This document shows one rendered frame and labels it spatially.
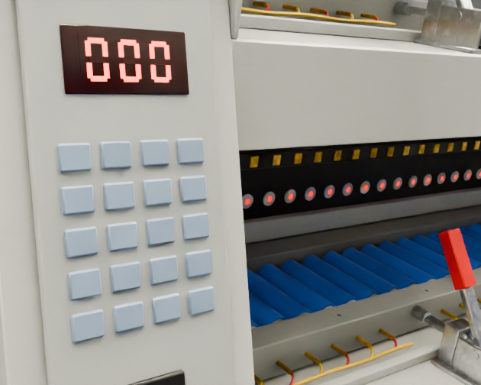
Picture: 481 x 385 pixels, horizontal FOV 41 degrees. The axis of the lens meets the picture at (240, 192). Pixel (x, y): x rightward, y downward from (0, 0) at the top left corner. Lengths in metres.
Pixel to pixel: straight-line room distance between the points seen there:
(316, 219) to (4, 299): 0.34
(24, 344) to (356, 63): 0.18
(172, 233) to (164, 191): 0.01
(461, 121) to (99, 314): 0.23
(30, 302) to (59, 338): 0.01
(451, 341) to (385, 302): 0.05
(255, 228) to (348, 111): 0.19
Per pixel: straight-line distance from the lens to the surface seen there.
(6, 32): 0.22
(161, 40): 0.23
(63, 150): 0.21
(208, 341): 0.24
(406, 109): 0.34
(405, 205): 0.59
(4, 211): 0.21
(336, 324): 0.38
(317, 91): 0.29
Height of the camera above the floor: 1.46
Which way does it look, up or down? 3 degrees down
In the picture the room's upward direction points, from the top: 4 degrees counter-clockwise
